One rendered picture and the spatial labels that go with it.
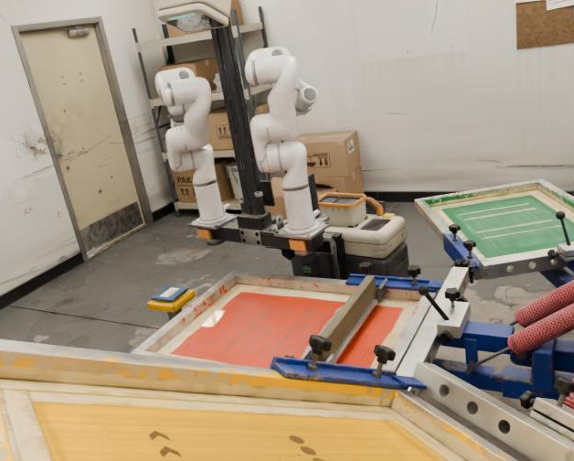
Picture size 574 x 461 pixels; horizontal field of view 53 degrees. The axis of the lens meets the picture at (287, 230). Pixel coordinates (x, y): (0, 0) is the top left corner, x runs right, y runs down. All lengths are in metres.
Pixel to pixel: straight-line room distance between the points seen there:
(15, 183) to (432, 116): 3.64
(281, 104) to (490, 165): 3.69
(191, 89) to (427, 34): 3.49
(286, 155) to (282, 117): 0.13
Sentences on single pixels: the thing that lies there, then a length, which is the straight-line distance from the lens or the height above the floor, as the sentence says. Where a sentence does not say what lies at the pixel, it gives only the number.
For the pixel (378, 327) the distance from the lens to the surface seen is 1.74.
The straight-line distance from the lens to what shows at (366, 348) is 1.65.
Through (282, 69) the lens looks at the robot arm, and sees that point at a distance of 1.90.
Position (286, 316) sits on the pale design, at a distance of 1.86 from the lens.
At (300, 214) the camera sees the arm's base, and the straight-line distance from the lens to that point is 1.99.
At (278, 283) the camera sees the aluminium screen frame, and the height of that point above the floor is 0.97.
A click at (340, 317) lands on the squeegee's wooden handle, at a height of 1.06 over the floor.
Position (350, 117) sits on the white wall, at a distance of 5.63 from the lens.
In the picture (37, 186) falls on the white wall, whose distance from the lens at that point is 5.42.
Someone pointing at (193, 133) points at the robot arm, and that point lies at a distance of 2.12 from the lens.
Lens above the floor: 1.85
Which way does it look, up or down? 20 degrees down
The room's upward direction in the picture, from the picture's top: 10 degrees counter-clockwise
